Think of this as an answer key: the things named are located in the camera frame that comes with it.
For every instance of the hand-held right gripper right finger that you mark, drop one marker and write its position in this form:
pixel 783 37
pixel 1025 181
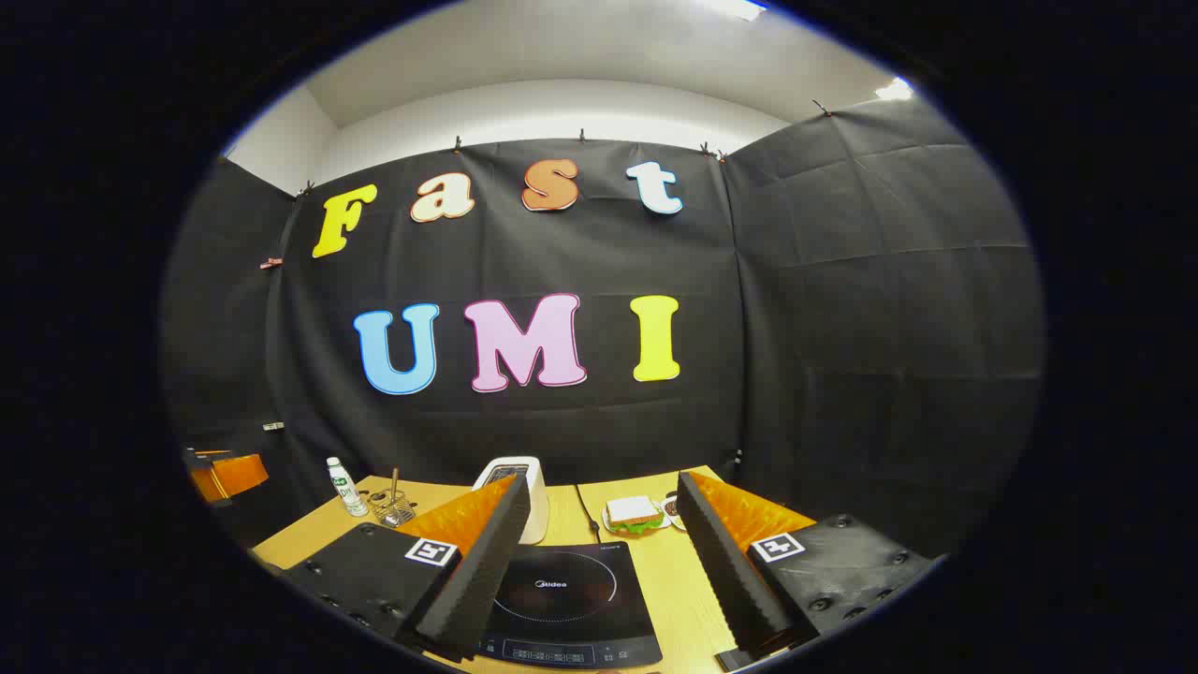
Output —
pixel 725 571

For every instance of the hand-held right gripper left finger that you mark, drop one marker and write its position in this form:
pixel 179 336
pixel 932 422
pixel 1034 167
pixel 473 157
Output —
pixel 482 571

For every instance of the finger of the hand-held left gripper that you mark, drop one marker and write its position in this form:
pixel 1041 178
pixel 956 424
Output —
pixel 234 476

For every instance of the black induction cooktop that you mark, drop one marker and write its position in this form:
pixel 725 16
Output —
pixel 571 599

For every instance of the white sandwich plate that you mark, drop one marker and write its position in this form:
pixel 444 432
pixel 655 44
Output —
pixel 666 522

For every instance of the white divided bean dish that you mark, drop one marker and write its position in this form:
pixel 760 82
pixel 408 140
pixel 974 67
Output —
pixel 670 510

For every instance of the white toaster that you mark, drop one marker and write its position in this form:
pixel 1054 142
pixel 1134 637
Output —
pixel 536 505

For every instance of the sandwich with lettuce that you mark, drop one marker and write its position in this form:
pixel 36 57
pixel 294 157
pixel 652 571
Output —
pixel 633 513

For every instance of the white bottle green label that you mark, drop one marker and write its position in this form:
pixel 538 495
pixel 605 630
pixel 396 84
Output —
pixel 346 491

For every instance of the black backdrop cloth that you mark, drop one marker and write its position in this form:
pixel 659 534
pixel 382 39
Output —
pixel 824 328

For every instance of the ceiling light panel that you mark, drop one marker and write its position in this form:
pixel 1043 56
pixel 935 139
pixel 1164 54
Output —
pixel 894 90

